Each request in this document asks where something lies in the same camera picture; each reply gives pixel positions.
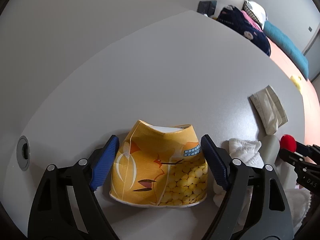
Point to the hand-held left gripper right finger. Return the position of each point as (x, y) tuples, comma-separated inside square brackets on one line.
[(215, 162)]

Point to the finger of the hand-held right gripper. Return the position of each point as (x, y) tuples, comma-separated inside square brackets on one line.
[(308, 151), (291, 156)]

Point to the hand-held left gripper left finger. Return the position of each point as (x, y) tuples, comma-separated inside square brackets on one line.
[(105, 165)]

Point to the red plush ball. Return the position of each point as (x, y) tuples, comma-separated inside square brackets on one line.
[(287, 141)]

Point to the crushed yellow paper cup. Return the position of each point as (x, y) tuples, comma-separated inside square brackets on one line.
[(150, 167)]

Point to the white terry towel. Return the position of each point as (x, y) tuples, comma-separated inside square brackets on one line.
[(243, 150)]

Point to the bed with orange sheet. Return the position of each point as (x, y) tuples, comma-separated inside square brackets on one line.
[(312, 105)]

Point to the beige tissue pack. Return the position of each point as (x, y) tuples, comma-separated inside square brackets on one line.
[(267, 105)]

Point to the yellow plush toy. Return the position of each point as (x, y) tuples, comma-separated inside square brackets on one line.
[(296, 81)]

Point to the grey table grommet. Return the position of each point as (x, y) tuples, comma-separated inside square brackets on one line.
[(23, 165)]

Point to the teal pillow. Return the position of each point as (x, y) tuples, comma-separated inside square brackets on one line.
[(285, 45)]

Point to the navy printed blanket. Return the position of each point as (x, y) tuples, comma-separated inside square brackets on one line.
[(245, 30)]

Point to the pink cloth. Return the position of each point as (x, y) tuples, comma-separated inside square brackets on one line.
[(250, 20)]

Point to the chequered white pillow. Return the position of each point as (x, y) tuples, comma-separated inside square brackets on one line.
[(257, 10)]

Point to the black box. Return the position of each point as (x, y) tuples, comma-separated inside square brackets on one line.
[(206, 7)]

